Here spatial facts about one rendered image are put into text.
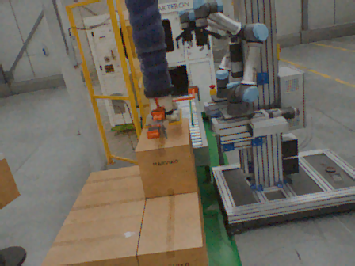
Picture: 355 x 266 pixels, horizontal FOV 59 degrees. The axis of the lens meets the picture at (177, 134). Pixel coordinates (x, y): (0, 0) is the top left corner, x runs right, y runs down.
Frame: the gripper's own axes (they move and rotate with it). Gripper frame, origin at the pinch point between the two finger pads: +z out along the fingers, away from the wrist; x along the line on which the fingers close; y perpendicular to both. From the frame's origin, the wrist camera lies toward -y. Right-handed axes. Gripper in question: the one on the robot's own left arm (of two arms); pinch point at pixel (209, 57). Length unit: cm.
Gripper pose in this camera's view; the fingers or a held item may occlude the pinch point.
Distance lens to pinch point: 209.2
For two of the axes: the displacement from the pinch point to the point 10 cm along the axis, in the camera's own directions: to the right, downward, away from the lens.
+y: -9.8, 1.7, 0.1
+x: 0.6, 3.6, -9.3
